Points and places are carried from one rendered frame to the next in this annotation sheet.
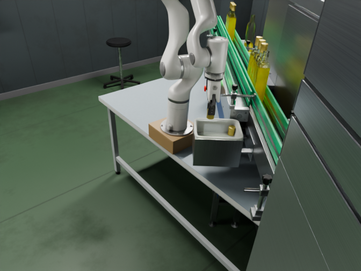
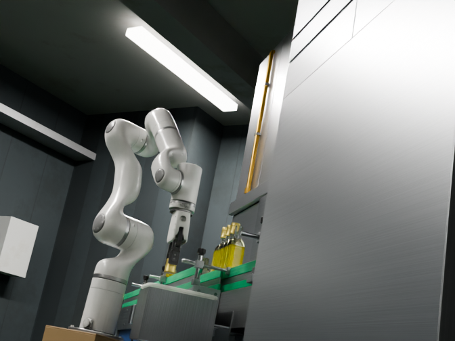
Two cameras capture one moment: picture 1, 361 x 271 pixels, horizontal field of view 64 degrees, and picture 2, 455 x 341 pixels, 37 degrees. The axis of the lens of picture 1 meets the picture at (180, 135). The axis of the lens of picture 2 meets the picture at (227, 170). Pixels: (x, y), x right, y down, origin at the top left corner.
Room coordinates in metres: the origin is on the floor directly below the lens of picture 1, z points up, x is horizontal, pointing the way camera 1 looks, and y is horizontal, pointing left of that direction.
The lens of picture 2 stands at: (-0.96, 0.24, 0.78)
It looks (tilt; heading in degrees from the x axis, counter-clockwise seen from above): 17 degrees up; 347
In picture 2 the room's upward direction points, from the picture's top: 10 degrees clockwise
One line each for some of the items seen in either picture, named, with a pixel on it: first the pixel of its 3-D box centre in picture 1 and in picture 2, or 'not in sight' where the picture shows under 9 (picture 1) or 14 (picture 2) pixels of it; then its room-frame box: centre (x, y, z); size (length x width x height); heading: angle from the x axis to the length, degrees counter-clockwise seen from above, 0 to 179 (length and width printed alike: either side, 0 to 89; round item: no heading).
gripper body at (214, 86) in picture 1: (213, 86); (178, 226); (1.16, -0.13, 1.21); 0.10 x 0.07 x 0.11; 1
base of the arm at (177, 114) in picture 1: (177, 113); (102, 308); (1.41, 0.02, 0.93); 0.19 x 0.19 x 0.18
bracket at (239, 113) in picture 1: (238, 114); (204, 298); (1.27, -0.29, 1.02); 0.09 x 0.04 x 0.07; 91
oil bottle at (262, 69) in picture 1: (260, 80); (231, 267); (1.38, -0.40, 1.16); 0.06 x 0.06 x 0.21; 0
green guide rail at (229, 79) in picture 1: (218, 45); (152, 291); (2.17, -0.25, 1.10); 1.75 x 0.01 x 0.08; 1
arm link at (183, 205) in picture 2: (214, 73); (182, 208); (1.15, -0.13, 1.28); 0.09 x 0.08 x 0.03; 1
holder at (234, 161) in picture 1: (221, 143); (181, 321); (1.15, -0.20, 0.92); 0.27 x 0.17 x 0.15; 91
